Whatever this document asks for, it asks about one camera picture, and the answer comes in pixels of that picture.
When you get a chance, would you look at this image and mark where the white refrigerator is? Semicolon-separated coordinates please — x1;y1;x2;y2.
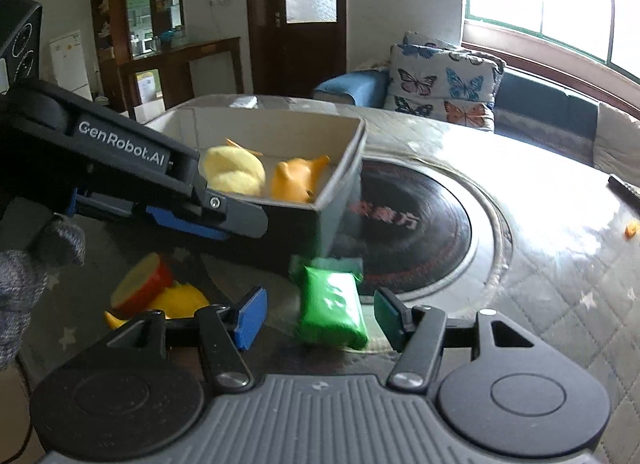
50;31;92;100

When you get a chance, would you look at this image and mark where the grey cushion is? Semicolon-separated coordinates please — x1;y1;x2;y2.
592;102;640;185

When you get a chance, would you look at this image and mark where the red yellow apple slice toy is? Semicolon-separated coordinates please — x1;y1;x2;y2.
111;253;174;318

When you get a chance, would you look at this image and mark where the small orange toy piece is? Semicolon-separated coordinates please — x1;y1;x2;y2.
625;221;640;239

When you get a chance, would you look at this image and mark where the orange rubber duck toy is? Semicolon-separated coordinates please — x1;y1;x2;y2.
270;155;330;203

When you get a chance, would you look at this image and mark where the butterfly print pillow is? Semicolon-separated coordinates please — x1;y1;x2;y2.
384;36;506;133

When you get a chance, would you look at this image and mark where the yellow plush chick toy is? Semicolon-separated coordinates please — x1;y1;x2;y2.
200;143;266;197

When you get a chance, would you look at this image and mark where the grey cardboard box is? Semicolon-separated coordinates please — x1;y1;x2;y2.
148;105;367;273

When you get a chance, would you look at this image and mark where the yellow rubber duck toy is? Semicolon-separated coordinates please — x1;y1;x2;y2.
103;281;209;330

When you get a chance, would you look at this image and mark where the black remote control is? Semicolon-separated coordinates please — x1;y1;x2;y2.
608;174;640;206

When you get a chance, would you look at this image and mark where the round black induction cooktop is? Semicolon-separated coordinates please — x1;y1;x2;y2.
344;155;514;303

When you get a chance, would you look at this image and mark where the grey knit gloved hand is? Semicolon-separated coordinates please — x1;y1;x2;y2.
0;216;86;371

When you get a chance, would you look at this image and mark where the dark wooden cabinet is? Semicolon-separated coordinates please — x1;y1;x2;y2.
90;0;244;117

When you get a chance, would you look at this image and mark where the blue sofa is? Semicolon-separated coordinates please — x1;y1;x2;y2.
314;69;600;167

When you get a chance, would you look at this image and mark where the dark wooden door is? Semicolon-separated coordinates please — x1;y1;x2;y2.
246;0;347;97

